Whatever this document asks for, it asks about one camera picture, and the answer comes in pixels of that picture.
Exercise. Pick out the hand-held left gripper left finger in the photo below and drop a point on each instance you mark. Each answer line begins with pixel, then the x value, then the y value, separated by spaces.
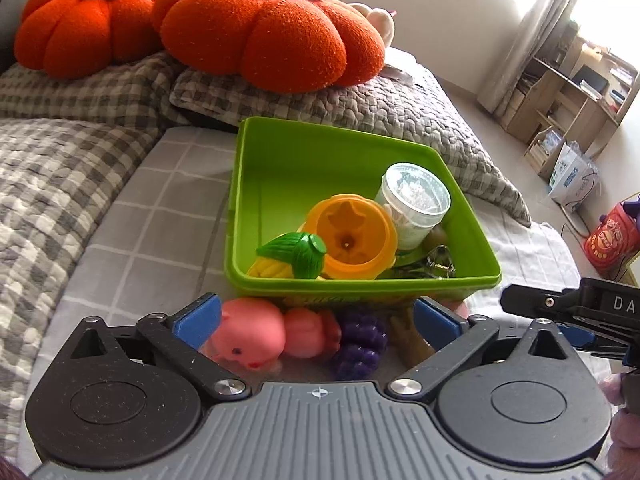
pixel 197 317

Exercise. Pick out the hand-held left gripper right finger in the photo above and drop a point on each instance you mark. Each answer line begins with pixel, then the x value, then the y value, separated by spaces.
pixel 440 322

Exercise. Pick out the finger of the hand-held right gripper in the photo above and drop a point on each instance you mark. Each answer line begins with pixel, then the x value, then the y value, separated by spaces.
pixel 537 302
pixel 577 336

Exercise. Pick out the pink pig toy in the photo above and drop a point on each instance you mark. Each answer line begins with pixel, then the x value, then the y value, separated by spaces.
pixel 250 332

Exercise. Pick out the metal binder clip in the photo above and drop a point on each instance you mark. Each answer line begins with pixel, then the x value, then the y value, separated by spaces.
pixel 440 262

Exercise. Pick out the purple grape toy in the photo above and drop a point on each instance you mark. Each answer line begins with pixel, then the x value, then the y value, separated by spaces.
pixel 360 345

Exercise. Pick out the yellow corn toy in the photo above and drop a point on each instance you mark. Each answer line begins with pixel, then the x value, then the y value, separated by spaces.
pixel 290 257

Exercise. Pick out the clear cotton swab jar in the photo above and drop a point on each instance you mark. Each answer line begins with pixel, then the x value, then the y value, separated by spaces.
pixel 415 200

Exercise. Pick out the orange pumpkin toy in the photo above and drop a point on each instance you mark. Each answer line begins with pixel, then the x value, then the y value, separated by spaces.
pixel 350 235

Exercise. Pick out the green plastic bin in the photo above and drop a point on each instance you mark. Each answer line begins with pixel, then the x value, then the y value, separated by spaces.
pixel 300 160

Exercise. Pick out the person's right hand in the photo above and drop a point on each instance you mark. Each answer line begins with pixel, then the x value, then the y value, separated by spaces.
pixel 625 430

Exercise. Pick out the brown pear toy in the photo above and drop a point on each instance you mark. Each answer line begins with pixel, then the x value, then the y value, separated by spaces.
pixel 410 342

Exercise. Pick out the red bag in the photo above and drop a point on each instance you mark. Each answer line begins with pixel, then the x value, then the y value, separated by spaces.
pixel 615 240

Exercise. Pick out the light grid bed sheet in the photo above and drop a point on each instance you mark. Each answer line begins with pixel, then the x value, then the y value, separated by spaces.
pixel 165 200

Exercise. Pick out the wooden shelf desk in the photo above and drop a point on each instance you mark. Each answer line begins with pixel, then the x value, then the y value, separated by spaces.
pixel 575 90

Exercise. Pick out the beige curtain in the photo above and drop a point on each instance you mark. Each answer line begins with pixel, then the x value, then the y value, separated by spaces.
pixel 530 35

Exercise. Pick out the large orange pumpkin cushion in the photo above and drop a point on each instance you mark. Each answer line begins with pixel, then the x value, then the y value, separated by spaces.
pixel 270 35

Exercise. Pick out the pink white plush toy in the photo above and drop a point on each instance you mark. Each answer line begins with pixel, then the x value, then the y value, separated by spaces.
pixel 377 22

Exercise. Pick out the small orange pumpkin cushion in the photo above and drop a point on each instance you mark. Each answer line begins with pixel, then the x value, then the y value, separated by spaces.
pixel 80 25

